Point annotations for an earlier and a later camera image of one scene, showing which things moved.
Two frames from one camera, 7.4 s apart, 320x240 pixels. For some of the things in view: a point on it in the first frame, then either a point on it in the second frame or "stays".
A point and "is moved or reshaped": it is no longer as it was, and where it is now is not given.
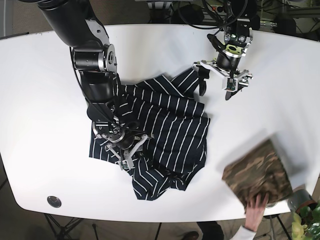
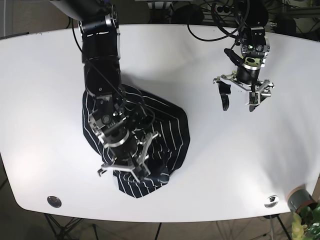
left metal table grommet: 54,201 stays
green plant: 306,224 stays
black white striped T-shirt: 170,107 is moved or reshaped
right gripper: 225,65 to 245,78
